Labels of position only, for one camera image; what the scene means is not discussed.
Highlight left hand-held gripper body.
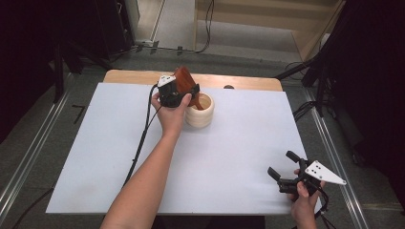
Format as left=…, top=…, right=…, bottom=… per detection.
left=157, top=74, right=192, bottom=109

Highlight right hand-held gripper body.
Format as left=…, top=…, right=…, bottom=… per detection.
left=278, top=158, right=348, bottom=196

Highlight brown wooden spatula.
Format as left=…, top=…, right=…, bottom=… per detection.
left=173, top=66, right=204, bottom=112

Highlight cream ribbed utensil holder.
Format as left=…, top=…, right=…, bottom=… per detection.
left=184, top=92, right=215, bottom=129

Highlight person's left hand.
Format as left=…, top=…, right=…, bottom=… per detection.
left=151, top=92, right=193, bottom=139

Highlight person's right hand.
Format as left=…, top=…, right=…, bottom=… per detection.
left=288, top=169, right=327, bottom=229

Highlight white table mat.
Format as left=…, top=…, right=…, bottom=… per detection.
left=46, top=82, right=323, bottom=216

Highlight black equipment rack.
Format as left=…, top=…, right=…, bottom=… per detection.
left=92, top=0, right=136, bottom=60

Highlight light wooden cabinet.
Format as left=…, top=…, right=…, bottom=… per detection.
left=192, top=0, right=347, bottom=61

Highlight metal floor rail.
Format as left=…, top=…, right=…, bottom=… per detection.
left=0, top=89, right=72, bottom=220
left=305, top=89, right=371, bottom=229

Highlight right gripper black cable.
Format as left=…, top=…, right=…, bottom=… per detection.
left=314, top=187, right=336, bottom=229

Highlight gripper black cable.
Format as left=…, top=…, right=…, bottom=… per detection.
left=122, top=83, right=160, bottom=189
left=314, top=187, right=336, bottom=229

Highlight black floor cables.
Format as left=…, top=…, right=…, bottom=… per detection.
left=291, top=100, right=320, bottom=122

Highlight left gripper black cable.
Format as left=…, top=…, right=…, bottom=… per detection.
left=122, top=83, right=160, bottom=189

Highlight black hanging cable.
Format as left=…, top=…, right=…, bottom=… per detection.
left=194, top=0, right=215, bottom=54

